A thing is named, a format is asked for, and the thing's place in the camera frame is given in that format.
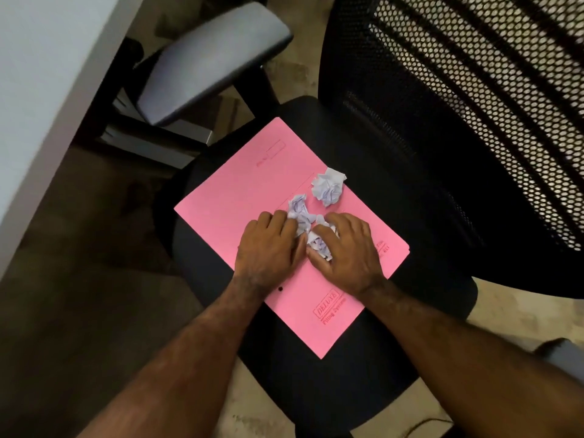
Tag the person's right thumb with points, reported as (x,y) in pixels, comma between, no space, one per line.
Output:
(318,262)

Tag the black mesh chair backrest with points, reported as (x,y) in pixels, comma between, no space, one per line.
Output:
(456,86)

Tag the white paper ball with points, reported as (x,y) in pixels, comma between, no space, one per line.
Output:
(327,186)
(319,244)
(299,207)

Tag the black office chair seat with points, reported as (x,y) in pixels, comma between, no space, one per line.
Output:
(365,374)

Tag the person's right forearm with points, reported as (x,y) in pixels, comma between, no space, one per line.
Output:
(456,360)

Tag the person's right hand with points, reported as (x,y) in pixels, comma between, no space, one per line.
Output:
(351,257)

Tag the person's left hand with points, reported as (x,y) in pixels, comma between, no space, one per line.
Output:
(264,255)

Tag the person's left forearm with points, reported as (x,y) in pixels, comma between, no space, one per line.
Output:
(182,364)

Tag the person's left thumb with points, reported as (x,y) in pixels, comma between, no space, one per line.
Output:
(301,250)

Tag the grey chair armrest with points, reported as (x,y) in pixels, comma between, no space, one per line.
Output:
(563,355)
(205,63)

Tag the pink paper file folder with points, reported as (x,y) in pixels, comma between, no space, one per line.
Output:
(237,200)

